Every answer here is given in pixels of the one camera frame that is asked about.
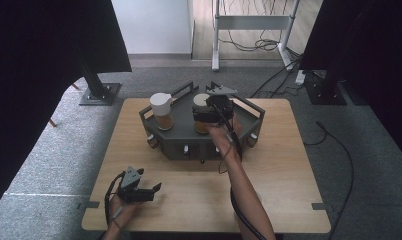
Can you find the black tray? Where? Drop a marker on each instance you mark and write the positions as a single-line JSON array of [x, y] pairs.
[[182, 120]]

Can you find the person's right hand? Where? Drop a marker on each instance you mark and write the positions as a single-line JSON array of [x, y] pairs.
[[227, 136]]

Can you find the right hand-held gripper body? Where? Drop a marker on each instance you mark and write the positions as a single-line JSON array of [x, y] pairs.
[[222, 105]]

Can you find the white metal stand frame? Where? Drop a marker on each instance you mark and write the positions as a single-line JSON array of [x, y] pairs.
[[252, 22]]

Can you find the black post with base plate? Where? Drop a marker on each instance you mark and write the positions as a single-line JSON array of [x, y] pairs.
[[97, 91], [325, 93]]

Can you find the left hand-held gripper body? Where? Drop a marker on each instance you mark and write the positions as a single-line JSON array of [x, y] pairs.
[[130, 180]]

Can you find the person's left hand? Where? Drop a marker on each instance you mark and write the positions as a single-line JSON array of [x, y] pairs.
[[120, 210]]

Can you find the tall glass jar amber contents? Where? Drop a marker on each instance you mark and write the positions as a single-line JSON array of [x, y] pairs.
[[199, 100]]

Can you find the white power strip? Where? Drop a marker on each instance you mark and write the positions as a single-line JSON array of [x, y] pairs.
[[300, 77]]

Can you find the glass jar with spout lid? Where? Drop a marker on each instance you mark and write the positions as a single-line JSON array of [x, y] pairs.
[[161, 106]]

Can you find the black curtain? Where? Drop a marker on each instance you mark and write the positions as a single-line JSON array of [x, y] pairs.
[[372, 50], [39, 83]]

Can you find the wooden leg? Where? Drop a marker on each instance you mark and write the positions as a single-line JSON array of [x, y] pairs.
[[75, 86], [52, 123]]

